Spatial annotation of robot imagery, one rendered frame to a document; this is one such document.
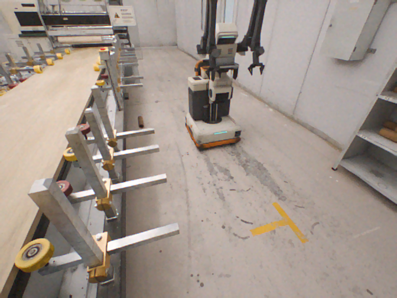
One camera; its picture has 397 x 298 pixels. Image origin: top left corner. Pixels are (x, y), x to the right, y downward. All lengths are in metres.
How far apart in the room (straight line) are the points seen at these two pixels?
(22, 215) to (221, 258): 1.21
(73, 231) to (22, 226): 0.30
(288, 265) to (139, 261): 1.07
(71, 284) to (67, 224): 0.47
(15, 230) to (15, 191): 0.20
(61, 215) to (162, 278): 1.12
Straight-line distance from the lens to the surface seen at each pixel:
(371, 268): 1.96
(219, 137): 2.36
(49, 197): 0.48
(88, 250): 0.64
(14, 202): 0.95
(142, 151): 1.05
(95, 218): 1.11
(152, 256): 1.61
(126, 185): 0.87
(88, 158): 0.72
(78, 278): 0.99
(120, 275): 0.84
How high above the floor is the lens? 1.44
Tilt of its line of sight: 36 degrees down
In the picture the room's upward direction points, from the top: straight up
